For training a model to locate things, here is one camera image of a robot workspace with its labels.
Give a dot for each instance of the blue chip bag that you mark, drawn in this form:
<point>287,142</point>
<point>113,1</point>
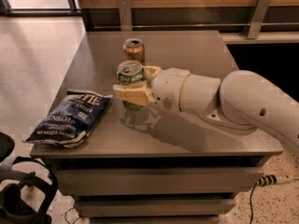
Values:
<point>70,123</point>

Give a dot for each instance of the left metal wall bracket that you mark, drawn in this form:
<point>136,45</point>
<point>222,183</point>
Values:
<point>125,14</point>

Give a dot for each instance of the right metal wall bracket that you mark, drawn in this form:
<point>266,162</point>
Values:
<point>253,28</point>

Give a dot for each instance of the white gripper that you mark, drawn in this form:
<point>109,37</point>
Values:
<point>165,89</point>

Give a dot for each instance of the green soda can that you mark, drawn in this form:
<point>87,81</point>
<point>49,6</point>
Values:
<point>130,74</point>

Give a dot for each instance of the grey drawer cabinet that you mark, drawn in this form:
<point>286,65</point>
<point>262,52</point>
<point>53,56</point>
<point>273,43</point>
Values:
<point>154,167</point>

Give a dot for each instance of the orange soda can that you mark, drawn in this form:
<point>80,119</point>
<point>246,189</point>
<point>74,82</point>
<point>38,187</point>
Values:
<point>134,49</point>

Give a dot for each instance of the metal wall bracket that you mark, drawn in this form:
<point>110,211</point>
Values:
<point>125,14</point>
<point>253,28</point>

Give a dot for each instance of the white power strip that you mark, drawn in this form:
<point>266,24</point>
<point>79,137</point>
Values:
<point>268,180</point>

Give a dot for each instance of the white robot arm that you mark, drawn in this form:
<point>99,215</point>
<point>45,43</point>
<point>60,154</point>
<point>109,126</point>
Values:
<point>241,101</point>

